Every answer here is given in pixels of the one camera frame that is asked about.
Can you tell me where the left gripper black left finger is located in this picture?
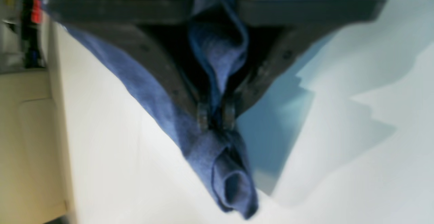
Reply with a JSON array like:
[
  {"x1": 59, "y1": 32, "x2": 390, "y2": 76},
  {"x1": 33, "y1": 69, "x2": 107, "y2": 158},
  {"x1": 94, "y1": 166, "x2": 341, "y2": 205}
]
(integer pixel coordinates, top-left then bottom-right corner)
[{"x1": 43, "y1": 0, "x2": 211, "y2": 131}]

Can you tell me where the blue grey t-shirt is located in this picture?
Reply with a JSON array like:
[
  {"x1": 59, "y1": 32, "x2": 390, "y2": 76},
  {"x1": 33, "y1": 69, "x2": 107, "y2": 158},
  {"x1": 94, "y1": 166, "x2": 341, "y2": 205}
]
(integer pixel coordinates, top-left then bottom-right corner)
[{"x1": 42, "y1": 0, "x2": 259, "y2": 220}]

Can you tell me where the grey bin left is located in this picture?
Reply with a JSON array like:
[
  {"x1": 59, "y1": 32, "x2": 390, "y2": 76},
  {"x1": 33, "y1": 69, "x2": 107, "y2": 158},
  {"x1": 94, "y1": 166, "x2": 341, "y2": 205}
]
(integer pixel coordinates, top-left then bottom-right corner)
[{"x1": 3, "y1": 0, "x2": 45, "y2": 69}]

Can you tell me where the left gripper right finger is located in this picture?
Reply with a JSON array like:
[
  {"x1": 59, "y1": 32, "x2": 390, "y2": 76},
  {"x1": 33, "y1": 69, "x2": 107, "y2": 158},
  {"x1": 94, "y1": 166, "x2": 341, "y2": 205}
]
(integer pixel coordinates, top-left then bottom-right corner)
[{"x1": 222, "y1": 0, "x2": 387, "y2": 130}]

